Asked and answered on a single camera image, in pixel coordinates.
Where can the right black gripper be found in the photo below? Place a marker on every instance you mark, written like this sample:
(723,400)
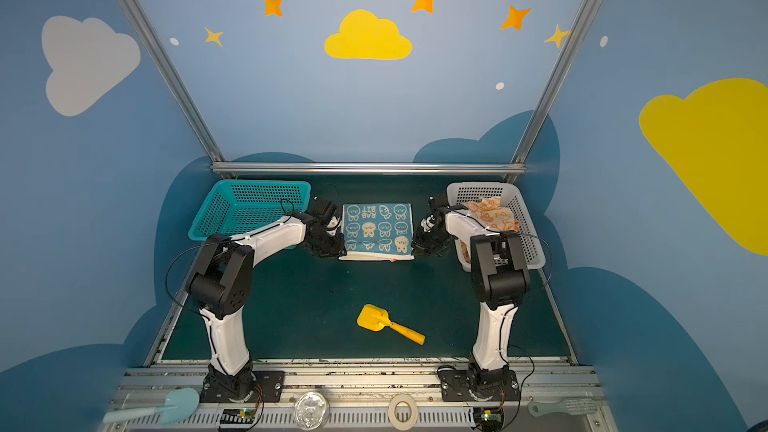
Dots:
(425,237)

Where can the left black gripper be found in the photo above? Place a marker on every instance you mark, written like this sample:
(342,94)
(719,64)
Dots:
(330,237)

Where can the grey plastic basket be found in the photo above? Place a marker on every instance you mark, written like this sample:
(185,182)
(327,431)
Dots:
(458,193)

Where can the blue bunny towel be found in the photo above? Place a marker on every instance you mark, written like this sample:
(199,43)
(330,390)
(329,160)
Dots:
(378,232)

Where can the teal plastic basket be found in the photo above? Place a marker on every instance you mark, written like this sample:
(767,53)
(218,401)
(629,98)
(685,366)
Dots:
(234,207)

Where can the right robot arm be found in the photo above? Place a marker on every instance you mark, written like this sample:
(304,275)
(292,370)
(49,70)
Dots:
(499,274)

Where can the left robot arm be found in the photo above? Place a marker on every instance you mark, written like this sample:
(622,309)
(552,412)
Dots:
(221,282)

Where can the orange patterned towel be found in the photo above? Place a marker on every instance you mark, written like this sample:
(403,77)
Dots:
(493,214)

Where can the yellow toy shovel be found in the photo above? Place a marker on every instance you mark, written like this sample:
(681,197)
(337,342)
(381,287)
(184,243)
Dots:
(376,319)

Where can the clear round lid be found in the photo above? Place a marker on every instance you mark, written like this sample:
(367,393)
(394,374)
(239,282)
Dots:
(311,411)

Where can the right circuit board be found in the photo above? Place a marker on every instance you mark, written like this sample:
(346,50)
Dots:
(487,420)

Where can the circuit board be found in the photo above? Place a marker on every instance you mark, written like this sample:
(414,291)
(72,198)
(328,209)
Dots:
(241,419)
(487,420)

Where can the white tape roll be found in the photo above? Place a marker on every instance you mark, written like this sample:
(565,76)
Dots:
(403,412)

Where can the left circuit board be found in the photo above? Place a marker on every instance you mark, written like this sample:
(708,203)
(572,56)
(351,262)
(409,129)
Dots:
(241,419)

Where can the grey-green brush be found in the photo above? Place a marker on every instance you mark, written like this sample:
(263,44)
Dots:
(569,406)

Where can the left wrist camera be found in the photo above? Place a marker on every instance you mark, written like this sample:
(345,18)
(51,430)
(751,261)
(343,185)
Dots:
(324,211)

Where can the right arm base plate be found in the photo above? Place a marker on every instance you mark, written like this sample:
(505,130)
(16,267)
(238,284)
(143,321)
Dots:
(478,385)

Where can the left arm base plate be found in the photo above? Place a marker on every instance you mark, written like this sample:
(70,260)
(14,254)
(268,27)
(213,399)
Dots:
(245,387)

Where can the aluminium front rail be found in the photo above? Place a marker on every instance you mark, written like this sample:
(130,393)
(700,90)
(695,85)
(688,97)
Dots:
(359,390)

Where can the aluminium frame left post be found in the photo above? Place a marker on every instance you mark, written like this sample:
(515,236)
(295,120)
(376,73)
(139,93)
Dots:
(155,48)

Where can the aluminium frame post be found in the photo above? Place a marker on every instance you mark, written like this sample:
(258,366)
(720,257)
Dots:
(580,26)
(155,48)

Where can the aluminium frame right post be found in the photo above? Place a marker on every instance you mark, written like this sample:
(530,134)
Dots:
(580,26)

